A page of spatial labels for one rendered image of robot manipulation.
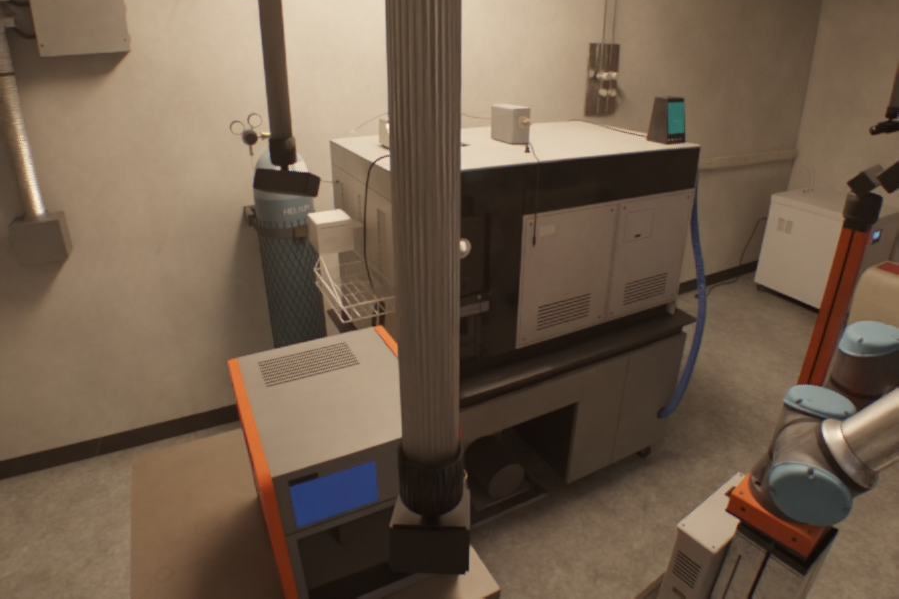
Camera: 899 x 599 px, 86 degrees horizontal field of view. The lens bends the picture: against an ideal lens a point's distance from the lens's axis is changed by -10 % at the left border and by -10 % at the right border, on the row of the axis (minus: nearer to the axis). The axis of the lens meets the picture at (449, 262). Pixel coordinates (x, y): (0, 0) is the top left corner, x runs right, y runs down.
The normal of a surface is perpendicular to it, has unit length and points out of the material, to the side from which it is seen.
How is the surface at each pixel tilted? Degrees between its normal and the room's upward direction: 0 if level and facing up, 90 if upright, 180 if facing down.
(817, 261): 90
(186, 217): 90
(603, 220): 90
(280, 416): 0
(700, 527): 0
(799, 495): 96
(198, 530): 0
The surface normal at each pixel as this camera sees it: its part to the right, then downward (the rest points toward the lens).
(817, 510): -0.62, 0.40
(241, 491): 0.00, -0.93
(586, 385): 0.46, 0.33
